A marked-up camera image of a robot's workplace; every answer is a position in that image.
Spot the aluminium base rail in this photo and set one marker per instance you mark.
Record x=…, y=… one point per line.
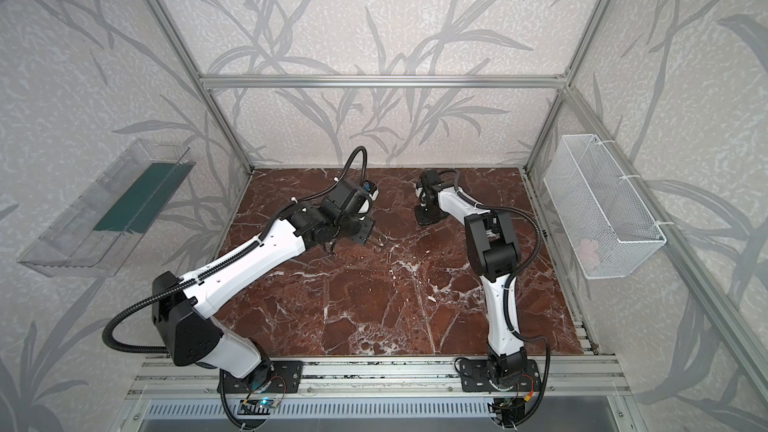
x=379, y=387

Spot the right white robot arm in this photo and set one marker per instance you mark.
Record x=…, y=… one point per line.
x=494, y=255

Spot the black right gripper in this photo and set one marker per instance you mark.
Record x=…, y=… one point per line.
x=427, y=212

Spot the clear plastic wall bin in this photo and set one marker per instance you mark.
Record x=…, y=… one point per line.
x=95, y=235

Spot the white wire mesh basket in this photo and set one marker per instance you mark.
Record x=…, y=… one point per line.
x=609, y=227

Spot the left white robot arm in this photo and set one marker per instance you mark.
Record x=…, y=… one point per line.
x=186, y=320

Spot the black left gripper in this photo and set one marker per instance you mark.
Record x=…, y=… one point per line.
x=363, y=231

